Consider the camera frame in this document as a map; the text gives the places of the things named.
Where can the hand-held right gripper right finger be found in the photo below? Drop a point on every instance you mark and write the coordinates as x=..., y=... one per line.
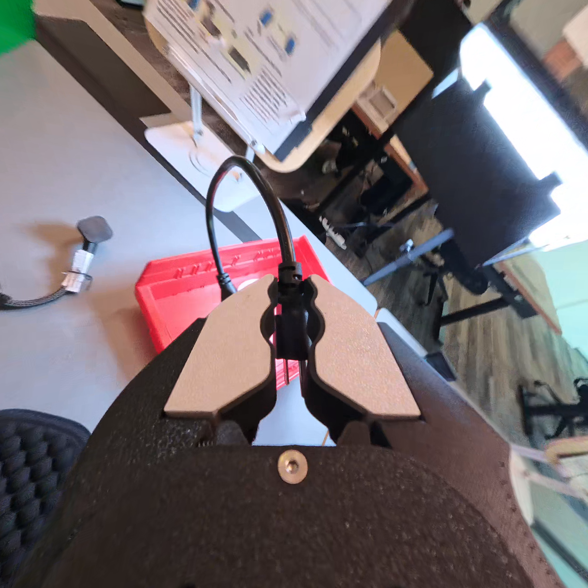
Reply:
x=358, y=363

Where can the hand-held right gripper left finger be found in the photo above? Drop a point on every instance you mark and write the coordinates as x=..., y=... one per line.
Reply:
x=225, y=358

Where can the red plastic bin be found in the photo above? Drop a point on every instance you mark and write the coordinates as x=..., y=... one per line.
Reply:
x=183, y=294

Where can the green plastic bin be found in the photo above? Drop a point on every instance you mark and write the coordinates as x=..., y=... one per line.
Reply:
x=16, y=23

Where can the white floor power strip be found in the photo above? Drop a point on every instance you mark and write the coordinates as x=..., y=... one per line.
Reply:
x=333, y=234

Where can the wooden office desk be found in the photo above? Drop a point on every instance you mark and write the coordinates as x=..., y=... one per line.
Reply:
x=406, y=160

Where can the white instruction sheet stand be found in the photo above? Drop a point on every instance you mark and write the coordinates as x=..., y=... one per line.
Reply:
x=257, y=55

